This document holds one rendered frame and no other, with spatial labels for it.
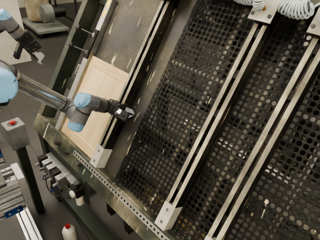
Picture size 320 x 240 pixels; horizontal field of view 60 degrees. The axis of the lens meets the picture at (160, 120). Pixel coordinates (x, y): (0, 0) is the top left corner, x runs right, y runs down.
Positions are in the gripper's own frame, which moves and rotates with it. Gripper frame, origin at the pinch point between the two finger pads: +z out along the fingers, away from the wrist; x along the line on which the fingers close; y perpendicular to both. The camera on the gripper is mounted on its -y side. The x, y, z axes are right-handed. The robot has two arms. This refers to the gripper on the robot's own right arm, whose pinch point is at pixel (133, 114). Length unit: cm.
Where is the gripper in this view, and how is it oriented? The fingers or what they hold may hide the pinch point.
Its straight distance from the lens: 153.7
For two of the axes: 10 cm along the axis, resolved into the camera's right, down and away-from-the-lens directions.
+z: 6.1, 1.6, 7.8
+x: -4.3, 8.9, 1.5
